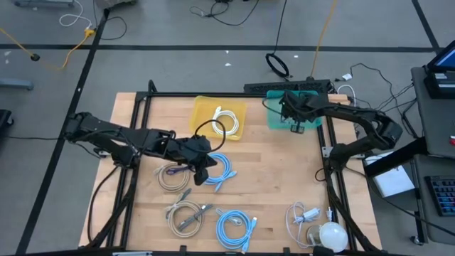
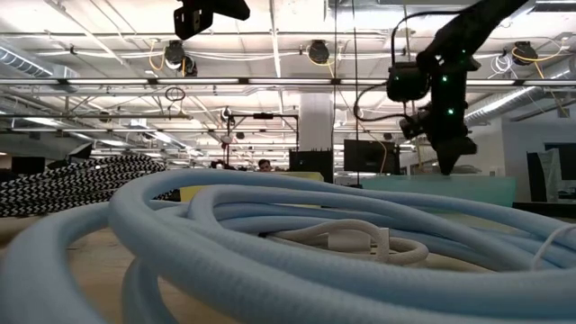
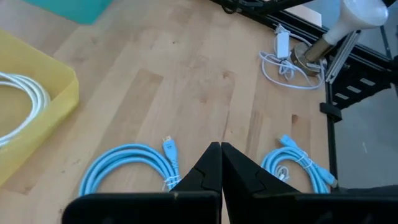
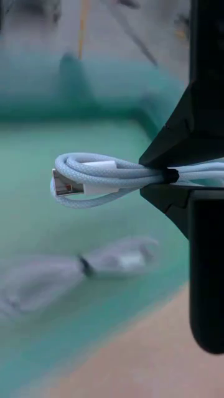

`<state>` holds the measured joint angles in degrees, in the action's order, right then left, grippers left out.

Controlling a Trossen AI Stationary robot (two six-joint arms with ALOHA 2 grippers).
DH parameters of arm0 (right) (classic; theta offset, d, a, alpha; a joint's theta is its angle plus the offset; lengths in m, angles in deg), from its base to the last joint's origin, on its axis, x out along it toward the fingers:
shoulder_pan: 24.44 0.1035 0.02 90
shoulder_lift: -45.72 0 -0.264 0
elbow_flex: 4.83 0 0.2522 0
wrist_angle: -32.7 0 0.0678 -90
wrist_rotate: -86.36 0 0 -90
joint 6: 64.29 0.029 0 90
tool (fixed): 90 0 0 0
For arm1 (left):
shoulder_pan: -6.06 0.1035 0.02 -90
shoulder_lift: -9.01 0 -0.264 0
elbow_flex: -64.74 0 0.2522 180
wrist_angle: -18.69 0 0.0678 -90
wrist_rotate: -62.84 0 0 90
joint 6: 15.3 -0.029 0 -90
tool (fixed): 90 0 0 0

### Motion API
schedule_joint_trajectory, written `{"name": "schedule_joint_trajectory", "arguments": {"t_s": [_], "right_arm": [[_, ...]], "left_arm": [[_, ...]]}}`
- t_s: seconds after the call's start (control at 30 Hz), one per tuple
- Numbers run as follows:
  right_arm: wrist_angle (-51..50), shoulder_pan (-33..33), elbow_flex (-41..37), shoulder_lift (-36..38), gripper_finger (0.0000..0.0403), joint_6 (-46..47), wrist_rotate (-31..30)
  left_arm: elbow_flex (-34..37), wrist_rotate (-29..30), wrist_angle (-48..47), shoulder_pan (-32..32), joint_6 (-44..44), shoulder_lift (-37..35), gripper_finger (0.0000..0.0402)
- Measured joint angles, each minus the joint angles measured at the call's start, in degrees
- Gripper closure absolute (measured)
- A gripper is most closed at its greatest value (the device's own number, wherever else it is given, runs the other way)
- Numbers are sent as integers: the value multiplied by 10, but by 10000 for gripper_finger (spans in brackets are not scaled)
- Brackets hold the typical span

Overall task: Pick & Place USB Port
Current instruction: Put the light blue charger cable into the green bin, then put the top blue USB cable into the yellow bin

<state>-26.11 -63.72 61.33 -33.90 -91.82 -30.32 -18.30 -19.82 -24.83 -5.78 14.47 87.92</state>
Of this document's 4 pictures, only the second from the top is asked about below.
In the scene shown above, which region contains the small black monitor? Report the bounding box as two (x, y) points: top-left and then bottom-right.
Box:
(11, 156), (46, 176)

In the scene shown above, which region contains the black tilted panel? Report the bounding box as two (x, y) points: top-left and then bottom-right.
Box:
(47, 141), (95, 170)

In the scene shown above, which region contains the black-white braided cable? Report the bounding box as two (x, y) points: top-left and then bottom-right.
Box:
(0, 154), (181, 219)

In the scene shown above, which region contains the black background rig frame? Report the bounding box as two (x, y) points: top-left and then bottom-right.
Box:
(226, 112), (302, 168)

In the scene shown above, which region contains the short white cable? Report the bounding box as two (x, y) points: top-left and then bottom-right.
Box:
(265, 218), (431, 267)

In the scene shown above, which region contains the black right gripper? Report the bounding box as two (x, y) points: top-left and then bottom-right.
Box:
(428, 100), (479, 177)

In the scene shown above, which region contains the teal plastic bin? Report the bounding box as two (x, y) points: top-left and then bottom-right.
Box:
(359, 174), (518, 209)

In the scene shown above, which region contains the silver ventilation duct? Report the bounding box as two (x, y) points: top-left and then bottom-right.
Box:
(463, 53), (576, 130)
(0, 44), (55, 78)

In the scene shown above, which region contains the black ceiling cable reel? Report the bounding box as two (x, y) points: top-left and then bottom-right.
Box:
(511, 40), (540, 67)
(307, 39), (332, 65)
(163, 39), (199, 77)

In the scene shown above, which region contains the black cabinet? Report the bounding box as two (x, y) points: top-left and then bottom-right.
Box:
(288, 149), (335, 184)

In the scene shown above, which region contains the yellow plastic bin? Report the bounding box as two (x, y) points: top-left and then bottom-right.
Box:
(179, 170), (325, 211)

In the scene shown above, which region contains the white charger with cable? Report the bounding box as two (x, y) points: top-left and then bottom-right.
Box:
(529, 222), (576, 272)

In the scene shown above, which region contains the light blue cable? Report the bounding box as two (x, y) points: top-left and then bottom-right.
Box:
(0, 167), (576, 324)

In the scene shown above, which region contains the long ceiling light rail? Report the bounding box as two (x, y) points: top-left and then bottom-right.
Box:
(0, 76), (576, 87)

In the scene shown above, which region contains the white pillar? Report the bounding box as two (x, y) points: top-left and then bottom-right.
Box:
(298, 92), (335, 152)

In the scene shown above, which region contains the black standing panel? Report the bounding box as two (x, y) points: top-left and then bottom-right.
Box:
(526, 150), (548, 203)

